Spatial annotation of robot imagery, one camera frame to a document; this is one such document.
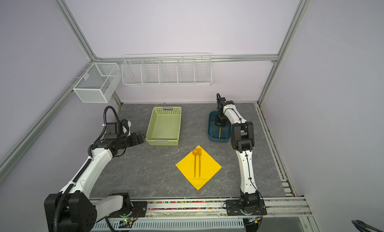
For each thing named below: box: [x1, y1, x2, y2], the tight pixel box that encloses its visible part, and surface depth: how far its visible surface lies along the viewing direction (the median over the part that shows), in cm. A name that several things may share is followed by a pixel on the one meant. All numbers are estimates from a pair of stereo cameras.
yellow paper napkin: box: [196, 145, 222, 191], surface depth 89 cm
